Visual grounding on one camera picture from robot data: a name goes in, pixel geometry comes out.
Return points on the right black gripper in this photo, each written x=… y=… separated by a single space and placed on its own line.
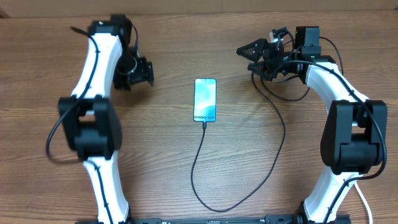
x=260 y=45

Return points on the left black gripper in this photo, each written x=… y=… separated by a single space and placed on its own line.
x=145 y=71

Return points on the blue screen smartphone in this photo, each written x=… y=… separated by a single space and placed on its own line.
x=204 y=107

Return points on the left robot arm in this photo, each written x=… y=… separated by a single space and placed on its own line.
x=91 y=125

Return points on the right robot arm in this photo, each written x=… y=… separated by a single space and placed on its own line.
x=353 y=144

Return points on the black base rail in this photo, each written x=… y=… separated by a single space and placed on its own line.
x=214 y=221

